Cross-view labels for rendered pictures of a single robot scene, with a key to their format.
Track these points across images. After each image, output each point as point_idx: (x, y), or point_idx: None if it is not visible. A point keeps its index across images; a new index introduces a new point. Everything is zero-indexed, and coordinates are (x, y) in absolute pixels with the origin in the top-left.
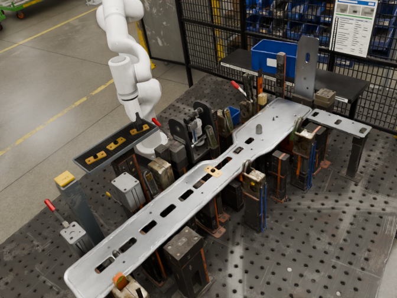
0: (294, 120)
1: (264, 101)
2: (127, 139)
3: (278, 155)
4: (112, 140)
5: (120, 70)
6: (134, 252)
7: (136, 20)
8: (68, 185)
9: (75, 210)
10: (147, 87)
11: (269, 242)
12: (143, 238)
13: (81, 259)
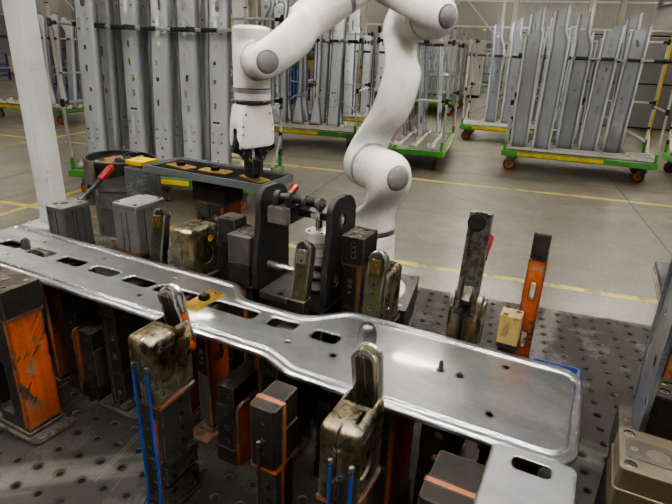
0: (460, 413)
1: (504, 335)
2: (227, 175)
3: (273, 391)
4: (225, 169)
5: (232, 37)
6: (21, 258)
7: (424, 34)
8: (130, 168)
9: None
10: (371, 159)
11: None
12: (46, 260)
13: (33, 229)
